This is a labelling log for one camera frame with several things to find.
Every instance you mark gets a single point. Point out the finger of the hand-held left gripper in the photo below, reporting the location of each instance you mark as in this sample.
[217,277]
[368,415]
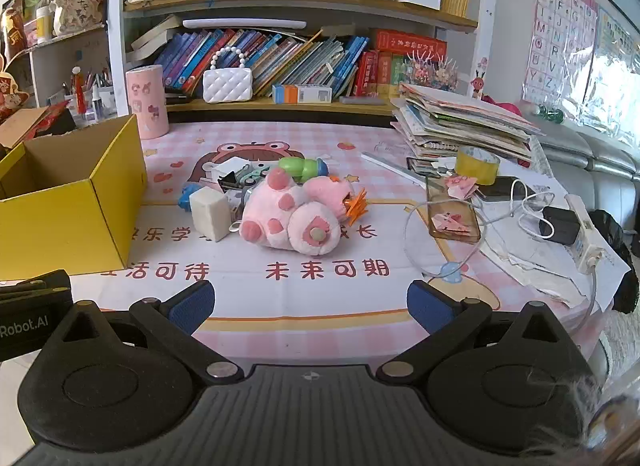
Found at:
[40,286]

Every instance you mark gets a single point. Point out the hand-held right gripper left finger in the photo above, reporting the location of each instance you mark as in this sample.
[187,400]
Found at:
[192,306]

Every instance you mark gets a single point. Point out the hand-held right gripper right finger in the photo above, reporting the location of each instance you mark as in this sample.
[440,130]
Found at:
[425,302]

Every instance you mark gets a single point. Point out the yellow cardboard box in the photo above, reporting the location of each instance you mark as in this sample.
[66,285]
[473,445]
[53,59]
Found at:
[50,226]

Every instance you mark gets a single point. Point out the pink plush toy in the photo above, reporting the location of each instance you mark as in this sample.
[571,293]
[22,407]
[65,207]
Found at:
[280,216]

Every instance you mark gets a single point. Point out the green and blue toy bottle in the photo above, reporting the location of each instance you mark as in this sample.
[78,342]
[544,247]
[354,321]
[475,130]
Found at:
[297,166]

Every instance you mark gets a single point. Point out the clear plastic headband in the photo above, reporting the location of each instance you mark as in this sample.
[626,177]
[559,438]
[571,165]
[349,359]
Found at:
[407,241]

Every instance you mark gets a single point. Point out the clear amber plastic tray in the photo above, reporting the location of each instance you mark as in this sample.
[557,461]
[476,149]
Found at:
[452,218]

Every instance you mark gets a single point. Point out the white foam block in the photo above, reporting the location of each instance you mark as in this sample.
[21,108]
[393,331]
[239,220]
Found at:
[210,216]

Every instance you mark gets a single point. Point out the small blue toy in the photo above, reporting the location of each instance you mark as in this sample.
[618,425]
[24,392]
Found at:
[186,197]

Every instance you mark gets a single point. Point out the pink printed tablecloth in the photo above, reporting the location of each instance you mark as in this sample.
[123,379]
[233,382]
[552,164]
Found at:
[310,291]

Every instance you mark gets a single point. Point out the loose white papers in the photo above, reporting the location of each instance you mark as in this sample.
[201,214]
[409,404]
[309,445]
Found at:
[535,266]

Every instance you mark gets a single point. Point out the pink folded paper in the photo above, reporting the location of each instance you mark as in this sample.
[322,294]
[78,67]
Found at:
[462,187]

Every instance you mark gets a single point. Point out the black smartphone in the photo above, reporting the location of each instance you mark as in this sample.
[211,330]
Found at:
[500,190]

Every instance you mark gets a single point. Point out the white ruler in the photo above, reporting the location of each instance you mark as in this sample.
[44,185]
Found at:
[395,168]

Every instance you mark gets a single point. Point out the yellow tape roll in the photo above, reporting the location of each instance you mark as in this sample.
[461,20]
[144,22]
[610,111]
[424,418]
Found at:
[477,168]

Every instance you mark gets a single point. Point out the white charger plug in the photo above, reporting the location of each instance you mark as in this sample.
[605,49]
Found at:
[226,165]

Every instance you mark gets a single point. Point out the black power adapter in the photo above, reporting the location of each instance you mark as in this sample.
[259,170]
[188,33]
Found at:
[560,226]

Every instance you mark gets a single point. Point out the brown cardboard sheet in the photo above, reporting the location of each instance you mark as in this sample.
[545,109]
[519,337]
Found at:
[20,125]

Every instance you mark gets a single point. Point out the white power strip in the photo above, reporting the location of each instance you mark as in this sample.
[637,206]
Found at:
[586,236]

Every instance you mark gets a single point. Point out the stack of papers and booklets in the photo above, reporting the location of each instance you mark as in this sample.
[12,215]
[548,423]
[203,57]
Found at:
[465,118]

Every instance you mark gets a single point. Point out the white pen cup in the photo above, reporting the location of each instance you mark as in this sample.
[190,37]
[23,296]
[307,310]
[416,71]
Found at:
[105,103]

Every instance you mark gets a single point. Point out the red tassel ornament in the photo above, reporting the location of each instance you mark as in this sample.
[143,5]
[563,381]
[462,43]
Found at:
[79,90]

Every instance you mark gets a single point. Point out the black bag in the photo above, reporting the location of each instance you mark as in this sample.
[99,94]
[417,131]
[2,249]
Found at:
[625,266]

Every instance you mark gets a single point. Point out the pink cylinder container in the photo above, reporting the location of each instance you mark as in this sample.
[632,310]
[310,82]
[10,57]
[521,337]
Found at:
[146,103]

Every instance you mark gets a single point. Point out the grey sofa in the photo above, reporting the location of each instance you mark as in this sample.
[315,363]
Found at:
[590,155]

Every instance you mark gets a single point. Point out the white quilted handbag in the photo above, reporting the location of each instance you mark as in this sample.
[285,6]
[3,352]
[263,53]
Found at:
[227,86]

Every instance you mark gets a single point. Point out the white side shelf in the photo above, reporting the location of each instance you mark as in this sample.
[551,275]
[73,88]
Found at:
[55,60]

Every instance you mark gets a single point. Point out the red paper decoration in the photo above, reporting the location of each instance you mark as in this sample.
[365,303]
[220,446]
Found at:
[10,60]

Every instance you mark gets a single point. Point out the small blue orange box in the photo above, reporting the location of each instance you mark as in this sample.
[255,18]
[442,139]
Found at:
[300,94]

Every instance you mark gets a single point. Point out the row of red books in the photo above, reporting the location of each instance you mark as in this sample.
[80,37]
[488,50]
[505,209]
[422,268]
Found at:
[380,68]

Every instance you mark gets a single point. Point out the row of colourful books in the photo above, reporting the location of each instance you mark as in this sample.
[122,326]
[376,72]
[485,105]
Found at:
[280,58]

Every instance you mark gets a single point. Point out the rabbit figurine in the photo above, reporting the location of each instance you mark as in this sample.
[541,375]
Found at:
[75,5]

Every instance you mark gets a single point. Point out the white wooden bookshelf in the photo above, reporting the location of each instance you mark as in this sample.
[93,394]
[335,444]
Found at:
[300,0]

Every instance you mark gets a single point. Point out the alphabet wall poster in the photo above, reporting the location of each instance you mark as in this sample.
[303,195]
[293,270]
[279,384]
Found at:
[560,35]

